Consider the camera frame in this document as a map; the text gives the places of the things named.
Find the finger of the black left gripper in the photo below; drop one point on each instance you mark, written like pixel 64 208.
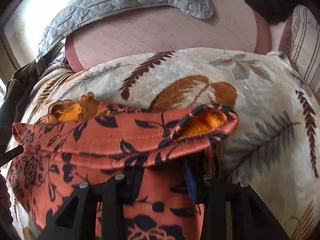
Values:
pixel 11 154

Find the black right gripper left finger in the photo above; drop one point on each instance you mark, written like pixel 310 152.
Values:
pixel 88 204

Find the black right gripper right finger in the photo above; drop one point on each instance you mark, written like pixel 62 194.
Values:
pixel 230 210

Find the orange floral garment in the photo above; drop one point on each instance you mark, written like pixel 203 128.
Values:
pixel 91 143

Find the dark brown fuzzy garment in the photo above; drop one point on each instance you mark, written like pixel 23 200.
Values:
pixel 18 91

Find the leaf pattern bed blanket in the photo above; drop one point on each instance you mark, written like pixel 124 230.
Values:
pixel 275 148

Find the striped floral cushion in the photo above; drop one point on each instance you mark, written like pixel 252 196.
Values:
pixel 300 42

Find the grey quilted pillow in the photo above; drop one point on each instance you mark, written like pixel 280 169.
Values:
pixel 79 13

